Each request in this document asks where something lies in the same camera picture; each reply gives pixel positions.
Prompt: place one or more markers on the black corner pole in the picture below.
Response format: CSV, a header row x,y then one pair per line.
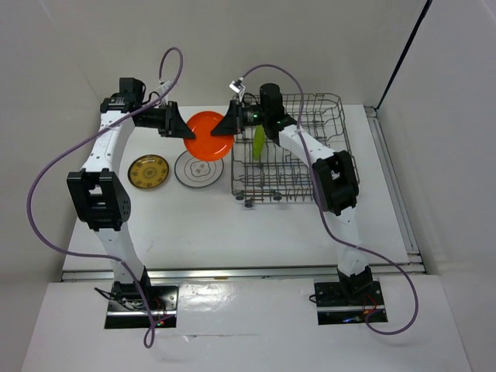
x,y
426,5

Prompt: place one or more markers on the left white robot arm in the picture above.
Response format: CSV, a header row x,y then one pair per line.
x,y
99,197

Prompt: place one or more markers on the brown yellow patterned plate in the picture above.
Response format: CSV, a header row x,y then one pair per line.
x,y
148,172

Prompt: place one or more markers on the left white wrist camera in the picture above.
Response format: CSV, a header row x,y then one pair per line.
x,y
163,87

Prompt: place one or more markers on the white plate with grey rings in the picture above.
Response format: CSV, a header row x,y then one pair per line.
x,y
195,174

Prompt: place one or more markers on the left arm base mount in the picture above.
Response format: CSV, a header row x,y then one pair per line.
x,y
131,313

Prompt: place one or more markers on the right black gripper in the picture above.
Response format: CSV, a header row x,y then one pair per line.
x,y
232,122

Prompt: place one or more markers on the grey wire dish rack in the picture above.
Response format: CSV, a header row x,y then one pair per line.
x,y
278,175

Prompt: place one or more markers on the green plate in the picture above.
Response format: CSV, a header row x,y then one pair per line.
x,y
259,139

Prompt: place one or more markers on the orange plate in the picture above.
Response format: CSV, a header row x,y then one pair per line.
x,y
205,146

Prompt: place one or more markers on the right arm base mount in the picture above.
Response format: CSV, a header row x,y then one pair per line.
x,y
334,308

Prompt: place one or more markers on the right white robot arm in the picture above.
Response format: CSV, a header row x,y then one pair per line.
x,y
334,181

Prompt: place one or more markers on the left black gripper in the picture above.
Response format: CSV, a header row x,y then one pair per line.
x,y
173,124

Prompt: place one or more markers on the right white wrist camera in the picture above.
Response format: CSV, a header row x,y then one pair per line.
x,y
238,87

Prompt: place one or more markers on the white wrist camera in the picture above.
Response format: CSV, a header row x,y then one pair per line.
x,y
163,87
238,87

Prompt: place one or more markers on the aluminium rail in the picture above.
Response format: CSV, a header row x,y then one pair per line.
x,y
207,274

